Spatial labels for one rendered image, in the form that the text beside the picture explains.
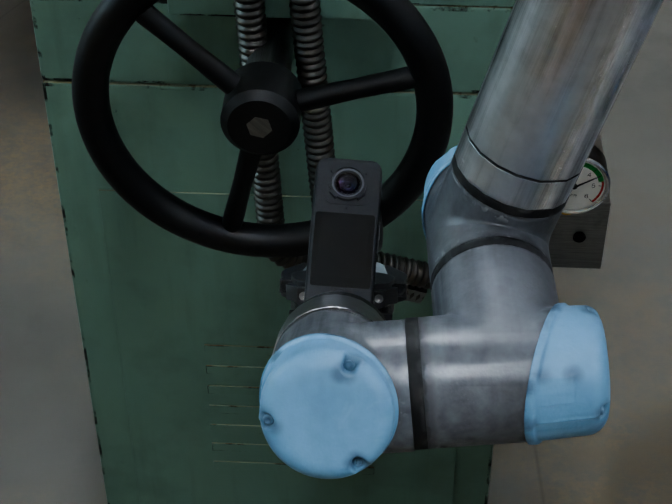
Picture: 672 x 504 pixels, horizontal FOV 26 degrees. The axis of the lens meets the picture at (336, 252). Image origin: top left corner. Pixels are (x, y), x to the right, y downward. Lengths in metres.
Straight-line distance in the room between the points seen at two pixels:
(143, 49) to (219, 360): 0.38
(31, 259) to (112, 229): 0.84
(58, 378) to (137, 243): 0.65
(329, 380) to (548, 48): 0.22
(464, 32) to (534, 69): 0.46
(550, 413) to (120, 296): 0.76
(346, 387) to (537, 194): 0.18
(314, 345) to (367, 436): 0.06
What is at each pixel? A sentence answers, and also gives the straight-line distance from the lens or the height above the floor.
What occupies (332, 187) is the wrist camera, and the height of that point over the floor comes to 0.84.
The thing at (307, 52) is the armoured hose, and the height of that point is 0.82.
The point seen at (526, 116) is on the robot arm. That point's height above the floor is 0.97.
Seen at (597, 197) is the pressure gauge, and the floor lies 0.65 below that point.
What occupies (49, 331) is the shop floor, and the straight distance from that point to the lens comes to 2.14.
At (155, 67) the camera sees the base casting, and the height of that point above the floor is 0.73.
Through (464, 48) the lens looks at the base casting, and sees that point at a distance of 1.28.
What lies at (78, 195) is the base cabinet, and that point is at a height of 0.58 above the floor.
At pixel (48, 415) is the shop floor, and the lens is 2.02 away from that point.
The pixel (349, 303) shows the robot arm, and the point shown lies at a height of 0.84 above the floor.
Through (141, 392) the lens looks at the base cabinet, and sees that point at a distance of 1.59.
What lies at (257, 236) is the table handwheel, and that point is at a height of 0.69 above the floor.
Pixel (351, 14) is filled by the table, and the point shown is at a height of 0.85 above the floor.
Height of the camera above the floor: 1.44
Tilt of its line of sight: 40 degrees down
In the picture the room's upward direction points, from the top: straight up
